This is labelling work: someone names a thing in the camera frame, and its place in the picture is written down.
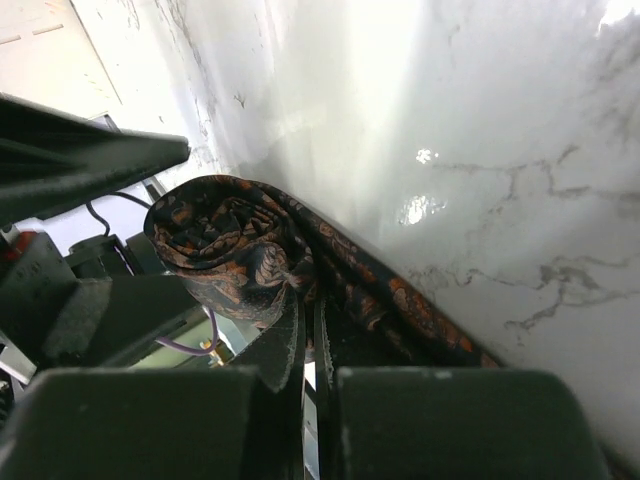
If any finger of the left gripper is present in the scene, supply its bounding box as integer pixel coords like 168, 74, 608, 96
1, 94, 190, 225
1, 232, 207, 384

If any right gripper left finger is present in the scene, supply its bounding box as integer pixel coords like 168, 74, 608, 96
1, 293, 306, 479

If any white plastic file rack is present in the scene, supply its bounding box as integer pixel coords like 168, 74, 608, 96
1, 0, 120, 119

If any dark paisley tie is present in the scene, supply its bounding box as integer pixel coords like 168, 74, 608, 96
143, 175, 498, 368

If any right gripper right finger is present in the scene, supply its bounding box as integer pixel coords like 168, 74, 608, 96
314, 299, 609, 479

